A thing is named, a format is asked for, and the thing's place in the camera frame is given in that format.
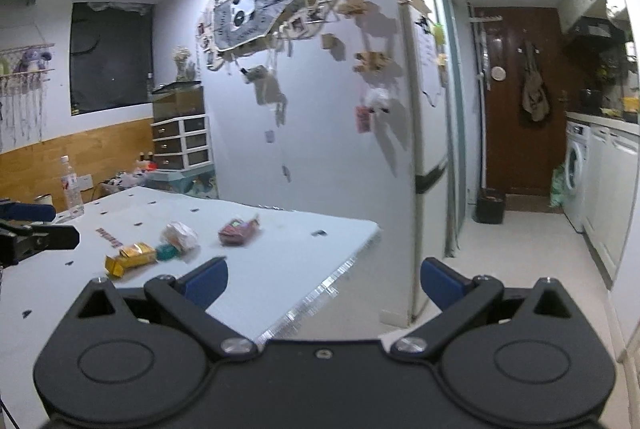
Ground dark wooden door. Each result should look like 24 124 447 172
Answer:
475 6 570 196

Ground white paper wad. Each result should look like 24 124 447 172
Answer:
162 222 198 253

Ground wall photo collage banner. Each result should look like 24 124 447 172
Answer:
196 0 338 71

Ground white plush sheep ornament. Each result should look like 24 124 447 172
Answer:
364 86 390 114

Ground white refrigerator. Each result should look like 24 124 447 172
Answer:
398 0 457 319

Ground teal round small container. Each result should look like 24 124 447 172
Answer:
155 244 180 262

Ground yellow carton box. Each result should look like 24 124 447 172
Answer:
104 243 156 279

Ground clear water bottle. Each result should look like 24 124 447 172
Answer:
61 156 85 218

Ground glass fish tank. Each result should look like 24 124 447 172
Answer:
151 81 205 122

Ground white kitchen cabinets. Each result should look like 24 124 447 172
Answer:
584 124 639 282

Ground hanging brown bag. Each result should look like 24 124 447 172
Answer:
521 41 551 123

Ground small black floor box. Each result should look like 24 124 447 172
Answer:
474 188 506 225

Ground white drawer cabinet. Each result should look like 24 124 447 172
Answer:
151 115 214 171

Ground white washing machine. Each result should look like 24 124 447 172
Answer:
563 120 590 234

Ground green bag by washer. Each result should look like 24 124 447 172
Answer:
549 163 565 209

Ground red cigarette pack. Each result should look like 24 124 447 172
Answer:
218 215 260 246

